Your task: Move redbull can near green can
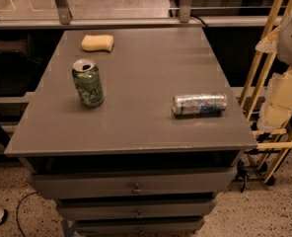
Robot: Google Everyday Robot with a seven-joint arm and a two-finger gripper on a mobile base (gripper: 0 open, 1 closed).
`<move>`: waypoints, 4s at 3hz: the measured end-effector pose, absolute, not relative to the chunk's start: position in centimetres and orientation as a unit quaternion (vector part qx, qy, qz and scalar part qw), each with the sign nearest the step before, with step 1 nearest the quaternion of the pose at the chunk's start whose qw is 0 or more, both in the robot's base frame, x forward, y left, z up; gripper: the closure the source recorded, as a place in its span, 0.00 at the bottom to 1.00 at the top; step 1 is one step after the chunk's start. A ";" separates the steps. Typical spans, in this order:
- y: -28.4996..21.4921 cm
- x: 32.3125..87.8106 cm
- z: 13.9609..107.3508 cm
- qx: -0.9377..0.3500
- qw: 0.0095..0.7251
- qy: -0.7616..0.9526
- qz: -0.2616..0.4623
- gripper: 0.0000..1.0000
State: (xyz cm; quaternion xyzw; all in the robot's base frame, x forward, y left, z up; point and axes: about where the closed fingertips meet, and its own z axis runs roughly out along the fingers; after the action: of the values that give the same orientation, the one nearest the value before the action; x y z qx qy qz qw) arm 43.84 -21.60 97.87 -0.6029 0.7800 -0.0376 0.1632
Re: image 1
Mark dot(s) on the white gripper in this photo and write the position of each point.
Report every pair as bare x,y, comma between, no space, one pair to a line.
271,114

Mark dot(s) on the silver blue redbull can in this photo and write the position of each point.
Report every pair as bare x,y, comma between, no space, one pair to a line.
197,104

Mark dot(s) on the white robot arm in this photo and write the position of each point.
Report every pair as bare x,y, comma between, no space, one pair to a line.
284,43

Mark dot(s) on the green soda can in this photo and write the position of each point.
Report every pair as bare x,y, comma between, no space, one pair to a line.
87,82

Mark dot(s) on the yellow wooden rack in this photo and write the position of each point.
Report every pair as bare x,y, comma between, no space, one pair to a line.
271,75

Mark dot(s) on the top grey drawer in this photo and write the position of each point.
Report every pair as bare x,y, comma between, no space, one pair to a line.
148,183

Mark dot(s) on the grey drawer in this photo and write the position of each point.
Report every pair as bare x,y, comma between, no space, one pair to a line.
139,226
136,209
148,183

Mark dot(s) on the grey drawer cabinet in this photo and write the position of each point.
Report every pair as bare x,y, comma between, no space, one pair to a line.
134,129

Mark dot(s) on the yellow sponge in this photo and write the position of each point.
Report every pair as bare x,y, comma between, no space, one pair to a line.
97,43

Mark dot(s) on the bottom grey drawer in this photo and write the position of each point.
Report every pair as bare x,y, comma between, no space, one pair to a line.
139,226

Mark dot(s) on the grey metal railing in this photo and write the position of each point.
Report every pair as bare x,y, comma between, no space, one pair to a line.
67,14

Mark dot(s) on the middle grey drawer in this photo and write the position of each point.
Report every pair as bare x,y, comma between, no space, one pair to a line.
136,209

